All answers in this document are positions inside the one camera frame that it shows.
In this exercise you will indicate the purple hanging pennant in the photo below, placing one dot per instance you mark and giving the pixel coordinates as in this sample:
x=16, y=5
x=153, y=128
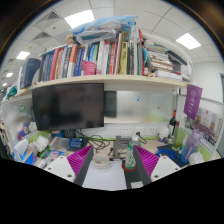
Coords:
x=192, y=101

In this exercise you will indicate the clear plastic box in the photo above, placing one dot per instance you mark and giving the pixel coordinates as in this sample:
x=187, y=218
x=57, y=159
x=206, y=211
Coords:
x=59, y=144

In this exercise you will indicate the group photo poster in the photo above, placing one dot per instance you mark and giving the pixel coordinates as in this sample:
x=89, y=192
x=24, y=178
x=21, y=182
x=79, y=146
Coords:
x=206, y=128

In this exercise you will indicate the black desk mat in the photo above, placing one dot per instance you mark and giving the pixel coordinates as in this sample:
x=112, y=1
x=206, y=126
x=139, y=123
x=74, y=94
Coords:
x=130, y=177

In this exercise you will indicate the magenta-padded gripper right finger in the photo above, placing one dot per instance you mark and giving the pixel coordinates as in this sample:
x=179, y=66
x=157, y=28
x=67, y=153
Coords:
x=148, y=163

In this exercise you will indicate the small blue box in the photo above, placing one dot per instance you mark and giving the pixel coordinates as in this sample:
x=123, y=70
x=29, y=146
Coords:
x=76, y=143

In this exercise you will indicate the grey metal laptop stand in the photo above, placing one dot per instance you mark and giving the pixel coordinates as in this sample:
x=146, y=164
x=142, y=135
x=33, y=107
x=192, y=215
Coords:
x=119, y=146

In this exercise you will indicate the white wall socket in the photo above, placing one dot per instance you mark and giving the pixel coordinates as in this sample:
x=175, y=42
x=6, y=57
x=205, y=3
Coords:
x=139, y=130
x=125, y=131
x=152, y=130

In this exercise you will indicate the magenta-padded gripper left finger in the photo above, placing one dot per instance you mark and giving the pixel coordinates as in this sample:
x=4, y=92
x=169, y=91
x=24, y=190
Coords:
x=78, y=163

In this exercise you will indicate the black computer monitor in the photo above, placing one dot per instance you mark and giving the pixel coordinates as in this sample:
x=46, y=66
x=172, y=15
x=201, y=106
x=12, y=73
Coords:
x=66, y=106

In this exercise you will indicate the white tissue pack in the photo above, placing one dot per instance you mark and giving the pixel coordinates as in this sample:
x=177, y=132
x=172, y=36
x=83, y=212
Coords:
x=196, y=158

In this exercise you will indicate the dark wine bottle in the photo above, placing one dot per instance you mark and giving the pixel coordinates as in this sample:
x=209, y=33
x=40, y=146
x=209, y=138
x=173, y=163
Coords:
x=172, y=125

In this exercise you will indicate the large white paper sheet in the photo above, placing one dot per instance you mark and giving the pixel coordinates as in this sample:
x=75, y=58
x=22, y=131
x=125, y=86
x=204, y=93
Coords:
x=103, y=178

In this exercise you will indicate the white tissue box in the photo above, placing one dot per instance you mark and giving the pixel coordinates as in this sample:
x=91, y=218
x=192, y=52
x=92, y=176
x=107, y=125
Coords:
x=22, y=151

